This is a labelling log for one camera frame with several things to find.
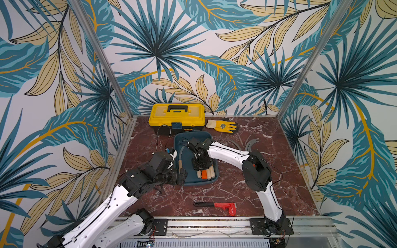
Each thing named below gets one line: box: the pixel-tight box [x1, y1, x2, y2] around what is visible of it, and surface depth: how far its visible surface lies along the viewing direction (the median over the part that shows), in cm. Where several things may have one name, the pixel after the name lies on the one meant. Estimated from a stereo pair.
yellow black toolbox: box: [148, 103, 206, 135], surface depth 99 cm
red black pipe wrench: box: [193, 202, 237, 216], surface depth 81 cm
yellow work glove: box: [205, 119, 238, 134], surface depth 116 cm
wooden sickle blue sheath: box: [209, 165, 216, 179], surface depth 92 cm
